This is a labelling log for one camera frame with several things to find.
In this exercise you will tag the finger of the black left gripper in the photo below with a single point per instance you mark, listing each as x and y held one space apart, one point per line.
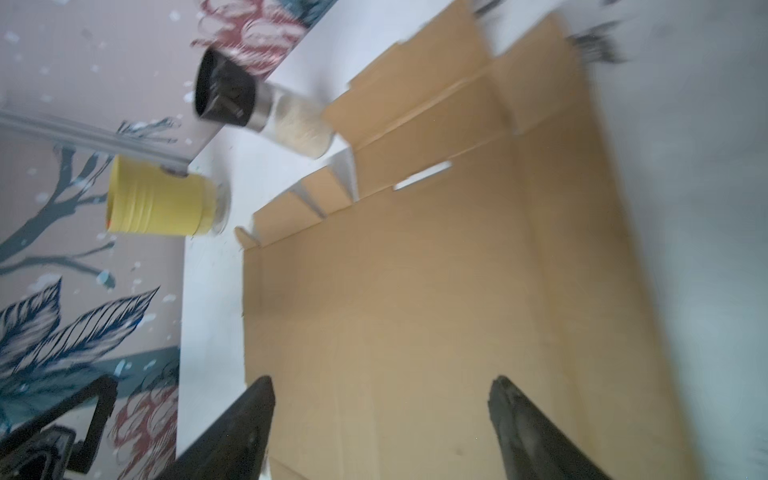
42 449

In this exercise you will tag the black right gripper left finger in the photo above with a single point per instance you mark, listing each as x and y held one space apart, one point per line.
234 446

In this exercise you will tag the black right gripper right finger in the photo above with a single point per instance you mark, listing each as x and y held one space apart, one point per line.
533 447

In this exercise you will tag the brown cardboard box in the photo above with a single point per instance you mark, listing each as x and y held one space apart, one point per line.
488 240

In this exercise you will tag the yellow plastic cup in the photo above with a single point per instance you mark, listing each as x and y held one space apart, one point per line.
146 198

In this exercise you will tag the glass spice grinder black cap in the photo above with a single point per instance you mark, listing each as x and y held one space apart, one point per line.
226 93

